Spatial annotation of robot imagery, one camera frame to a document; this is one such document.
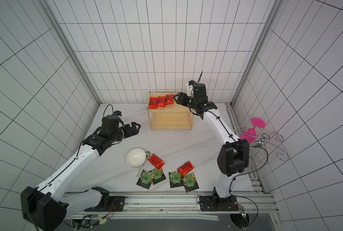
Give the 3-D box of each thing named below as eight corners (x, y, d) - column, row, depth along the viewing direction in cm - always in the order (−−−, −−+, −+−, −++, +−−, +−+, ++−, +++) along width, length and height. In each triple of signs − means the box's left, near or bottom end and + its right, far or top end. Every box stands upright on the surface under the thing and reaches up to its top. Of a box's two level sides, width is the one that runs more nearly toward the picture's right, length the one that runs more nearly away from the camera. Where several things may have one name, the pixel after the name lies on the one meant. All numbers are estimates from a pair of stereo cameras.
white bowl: (126, 168, 86) (124, 165, 82) (130, 151, 93) (128, 147, 89) (144, 168, 86) (143, 165, 82) (146, 151, 93) (145, 147, 89)
